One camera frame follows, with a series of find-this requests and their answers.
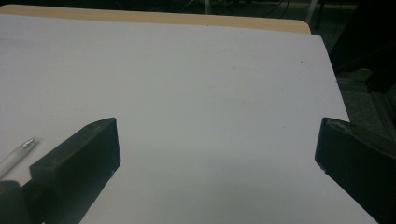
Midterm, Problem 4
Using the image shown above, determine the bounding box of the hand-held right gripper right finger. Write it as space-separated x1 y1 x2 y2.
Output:
314 117 396 224

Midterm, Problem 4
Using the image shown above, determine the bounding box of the black cable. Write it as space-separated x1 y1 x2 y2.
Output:
261 0 290 19

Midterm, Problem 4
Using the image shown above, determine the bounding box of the white pen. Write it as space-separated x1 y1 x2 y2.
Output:
0 135 39 180

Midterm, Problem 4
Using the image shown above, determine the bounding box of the wooden table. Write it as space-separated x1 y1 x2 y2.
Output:
0 4 312 35

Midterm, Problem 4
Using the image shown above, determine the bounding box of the white paper sheet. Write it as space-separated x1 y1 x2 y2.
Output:
0 13 379 224

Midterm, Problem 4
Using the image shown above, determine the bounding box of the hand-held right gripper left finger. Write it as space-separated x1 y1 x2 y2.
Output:
21 117 121 224

